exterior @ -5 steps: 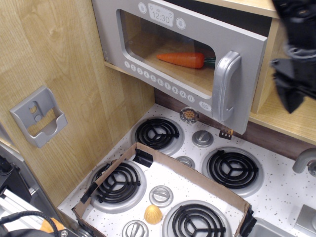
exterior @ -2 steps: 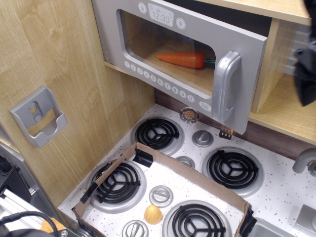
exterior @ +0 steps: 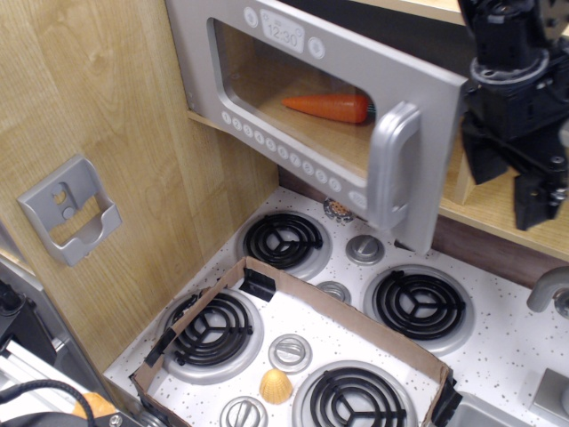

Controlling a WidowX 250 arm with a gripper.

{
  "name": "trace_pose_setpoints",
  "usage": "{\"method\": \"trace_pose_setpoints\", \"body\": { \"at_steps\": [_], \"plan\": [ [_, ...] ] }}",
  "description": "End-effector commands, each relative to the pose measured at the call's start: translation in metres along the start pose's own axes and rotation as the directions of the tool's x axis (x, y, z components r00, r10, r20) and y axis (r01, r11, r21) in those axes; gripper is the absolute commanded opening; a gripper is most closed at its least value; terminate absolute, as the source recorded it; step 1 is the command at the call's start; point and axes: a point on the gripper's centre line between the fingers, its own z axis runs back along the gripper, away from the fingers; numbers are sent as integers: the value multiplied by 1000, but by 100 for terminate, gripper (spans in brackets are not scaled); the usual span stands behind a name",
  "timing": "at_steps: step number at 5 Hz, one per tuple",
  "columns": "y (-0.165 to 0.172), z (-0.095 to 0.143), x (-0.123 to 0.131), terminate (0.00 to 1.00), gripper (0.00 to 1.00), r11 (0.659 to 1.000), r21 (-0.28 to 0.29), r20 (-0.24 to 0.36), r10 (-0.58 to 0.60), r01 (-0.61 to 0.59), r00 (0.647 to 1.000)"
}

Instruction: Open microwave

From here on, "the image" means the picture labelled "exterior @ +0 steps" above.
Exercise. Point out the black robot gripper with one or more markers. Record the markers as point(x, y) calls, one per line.
point(513, 119)

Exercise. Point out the grey toy microwave door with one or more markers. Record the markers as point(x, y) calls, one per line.
point(239, 59)

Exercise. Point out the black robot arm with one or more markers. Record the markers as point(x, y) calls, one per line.
point(511, 35)

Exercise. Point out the grey toy faucet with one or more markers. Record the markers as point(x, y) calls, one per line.
point(552, 286)

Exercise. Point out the hanging small metal spatula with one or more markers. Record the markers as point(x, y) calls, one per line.
point(401, 246)

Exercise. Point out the back right black burner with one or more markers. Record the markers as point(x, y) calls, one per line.
point(419, 305)

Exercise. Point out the black burner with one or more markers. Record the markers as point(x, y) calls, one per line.
point(353, 396)
point(282, 240)
point(218, 334)
point(419, 305)

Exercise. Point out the back grey stove knob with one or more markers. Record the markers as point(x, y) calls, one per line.
point(365, 250)

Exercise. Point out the grey stove knob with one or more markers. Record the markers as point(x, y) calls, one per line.
point(290, 353)
point(336, 290)
point(365, 250)
point(244, 411)

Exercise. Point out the orange toy carrot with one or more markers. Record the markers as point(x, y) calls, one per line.
point(338, 107)

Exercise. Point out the hanging round metal strainer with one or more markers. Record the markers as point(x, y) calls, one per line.
point(336, 211)

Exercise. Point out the middle grey stove knob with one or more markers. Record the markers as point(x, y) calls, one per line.
point(336, 290)

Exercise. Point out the grey toy sink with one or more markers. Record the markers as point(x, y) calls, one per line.
point(546, 405)

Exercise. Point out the back left black burner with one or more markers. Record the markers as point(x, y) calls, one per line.
point(282, 240)

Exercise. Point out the front right black burner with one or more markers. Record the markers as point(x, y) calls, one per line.
point(353, 396)

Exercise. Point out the centre grey stove knob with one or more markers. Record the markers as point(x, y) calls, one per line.
point(290, 353)

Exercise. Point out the yellow ribbed toy shell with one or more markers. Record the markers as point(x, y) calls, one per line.
point(275, 387)

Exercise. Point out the front left black burner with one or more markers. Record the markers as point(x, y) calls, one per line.
point(218, 334)

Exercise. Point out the front grey stove knob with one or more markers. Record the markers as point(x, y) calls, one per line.
point(244, 411)

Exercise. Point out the brown cardboard barrier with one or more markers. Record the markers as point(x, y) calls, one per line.
point(339, 335)

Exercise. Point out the orange object at bottom left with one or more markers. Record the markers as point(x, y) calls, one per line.
point(98, 404)

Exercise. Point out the black device at left edge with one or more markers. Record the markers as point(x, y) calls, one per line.
point(21, 324)

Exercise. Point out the grey wall phone holder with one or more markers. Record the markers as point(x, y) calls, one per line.
point(60, 196)

